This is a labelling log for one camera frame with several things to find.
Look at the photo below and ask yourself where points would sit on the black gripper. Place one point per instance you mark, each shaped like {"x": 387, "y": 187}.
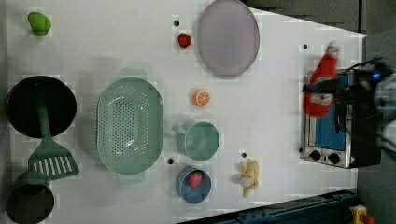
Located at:
{"x": 358, "y": 86}

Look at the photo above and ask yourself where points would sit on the red plush ketchup bottle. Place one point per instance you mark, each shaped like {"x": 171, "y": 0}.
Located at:
{"x": 319, "y": 104}

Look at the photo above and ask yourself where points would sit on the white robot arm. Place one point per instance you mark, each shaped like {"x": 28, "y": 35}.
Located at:
{"x": 384, "y": 100}

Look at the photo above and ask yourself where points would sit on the grey round plate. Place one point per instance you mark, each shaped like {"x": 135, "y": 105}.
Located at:
{"x": 228, "y": 37}

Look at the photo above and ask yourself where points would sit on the silver toaster oven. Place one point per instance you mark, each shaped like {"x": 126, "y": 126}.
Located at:
{"x": 361, "y": 147}

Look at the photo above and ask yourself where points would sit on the banana peel toy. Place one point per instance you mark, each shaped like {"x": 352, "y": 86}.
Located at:
{"x": 249, "y": 176}

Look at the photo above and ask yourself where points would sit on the orange slice toy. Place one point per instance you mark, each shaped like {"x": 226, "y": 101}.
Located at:
{"x": 201, "y": 98}

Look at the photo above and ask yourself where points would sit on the yellow red emergency button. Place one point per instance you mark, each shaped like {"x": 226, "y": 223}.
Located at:
{"x": 360, "y": 216}

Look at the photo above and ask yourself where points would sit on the green mug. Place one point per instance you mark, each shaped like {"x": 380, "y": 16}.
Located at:
{"x": 199, "y": 140}

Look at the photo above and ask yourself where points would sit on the red strawberry on table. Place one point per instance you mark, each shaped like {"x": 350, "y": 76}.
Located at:
{"x": 184, "y": 40}

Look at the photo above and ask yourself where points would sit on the red strawberry in bowl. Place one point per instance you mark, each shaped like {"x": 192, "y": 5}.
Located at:
{"x": 195, "y": 179}

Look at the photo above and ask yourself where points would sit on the blue bowl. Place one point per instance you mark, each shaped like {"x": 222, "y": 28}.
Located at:
{"x": 188, "y": 194}

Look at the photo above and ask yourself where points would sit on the green colander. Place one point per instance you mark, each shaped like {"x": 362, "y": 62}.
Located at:
{"x": 129, "y": 125}

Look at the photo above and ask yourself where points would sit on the green slotted spatula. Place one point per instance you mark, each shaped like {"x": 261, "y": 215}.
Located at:
{"x": 50, "y": 161}

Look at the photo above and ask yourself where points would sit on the black round pan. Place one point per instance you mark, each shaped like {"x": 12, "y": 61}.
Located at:
{"x": 21, "y": 109}

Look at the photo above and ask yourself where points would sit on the black cup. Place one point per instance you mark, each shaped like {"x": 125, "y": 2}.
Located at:
{"x": 29, "y": 204}

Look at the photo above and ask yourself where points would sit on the blue metal frame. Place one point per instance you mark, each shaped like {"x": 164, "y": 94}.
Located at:
{"x": 329, "y": 208}

